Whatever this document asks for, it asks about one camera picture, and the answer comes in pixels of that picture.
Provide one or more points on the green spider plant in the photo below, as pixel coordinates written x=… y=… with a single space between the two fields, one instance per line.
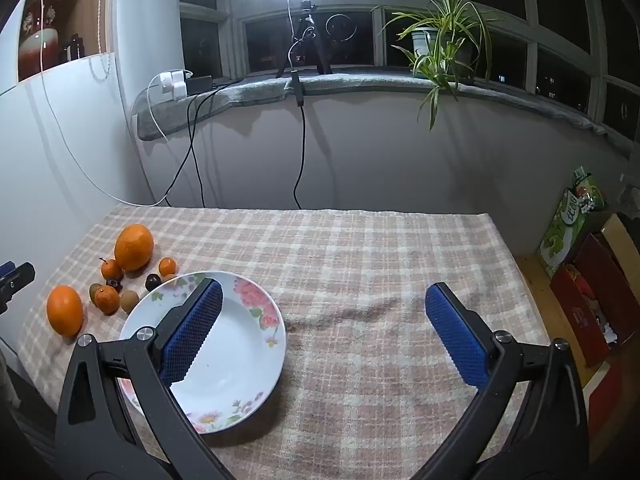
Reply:
x=445 y=25

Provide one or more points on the white cabinet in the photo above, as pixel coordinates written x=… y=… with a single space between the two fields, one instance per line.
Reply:
x=60 y=150

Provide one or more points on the dark red box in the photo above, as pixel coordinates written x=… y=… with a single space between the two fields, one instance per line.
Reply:
x=605 y=270

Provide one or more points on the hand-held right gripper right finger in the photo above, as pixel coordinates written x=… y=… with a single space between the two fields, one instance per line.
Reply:
x=457 y=335

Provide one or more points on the green printed box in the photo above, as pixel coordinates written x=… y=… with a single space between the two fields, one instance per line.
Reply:
x=565 y=230

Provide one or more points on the black power adapter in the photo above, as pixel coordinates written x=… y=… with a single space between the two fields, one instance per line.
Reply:
x=200 y=84

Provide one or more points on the red vase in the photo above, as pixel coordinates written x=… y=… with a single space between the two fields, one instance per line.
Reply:
x=37 y=45

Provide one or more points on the white floral plate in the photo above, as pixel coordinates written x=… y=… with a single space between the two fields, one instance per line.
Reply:
x=235 y=350

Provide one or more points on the round orange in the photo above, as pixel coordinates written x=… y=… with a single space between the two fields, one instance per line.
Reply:
x=65 y=310

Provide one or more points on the white window frame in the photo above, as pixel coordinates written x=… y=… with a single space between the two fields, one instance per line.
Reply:
x=230 y=25

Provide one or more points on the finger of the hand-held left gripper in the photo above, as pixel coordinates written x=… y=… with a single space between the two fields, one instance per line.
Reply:
x=6 y=269
x=21 y=280

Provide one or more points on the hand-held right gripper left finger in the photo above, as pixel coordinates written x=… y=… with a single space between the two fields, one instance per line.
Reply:
x=195 y=330

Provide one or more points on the black tripod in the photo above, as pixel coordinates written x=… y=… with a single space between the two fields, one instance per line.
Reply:
x=303 y=15

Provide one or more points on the white charger plug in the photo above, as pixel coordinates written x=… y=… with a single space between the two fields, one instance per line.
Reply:
x=166 y=86
x=180 y=87

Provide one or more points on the dark plum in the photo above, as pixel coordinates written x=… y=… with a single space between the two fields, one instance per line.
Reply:
x=115 y=285
x=152 y=281

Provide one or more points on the large oval orange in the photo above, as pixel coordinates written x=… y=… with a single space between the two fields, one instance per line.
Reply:
x=134 y=248

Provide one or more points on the small tangerine with stem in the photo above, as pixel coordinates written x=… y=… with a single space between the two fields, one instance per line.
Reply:
x=111 y=270

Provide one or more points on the white plant pot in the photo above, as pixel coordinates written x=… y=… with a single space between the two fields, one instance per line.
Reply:
x=422 y=42

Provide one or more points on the tiny tangerine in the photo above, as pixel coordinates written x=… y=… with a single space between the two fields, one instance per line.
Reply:
x=167 y=266

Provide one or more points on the brown cardboard box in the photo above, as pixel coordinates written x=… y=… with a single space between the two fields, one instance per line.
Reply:
x=622 y=235

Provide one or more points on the dark bottle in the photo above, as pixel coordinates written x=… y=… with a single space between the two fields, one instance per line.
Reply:
x=73 y=49

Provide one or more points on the red gift box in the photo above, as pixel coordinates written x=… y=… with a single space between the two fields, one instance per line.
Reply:
x=575 y=310

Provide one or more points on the pink checked tablecloth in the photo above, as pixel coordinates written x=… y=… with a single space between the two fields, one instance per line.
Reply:
x=375 y=270

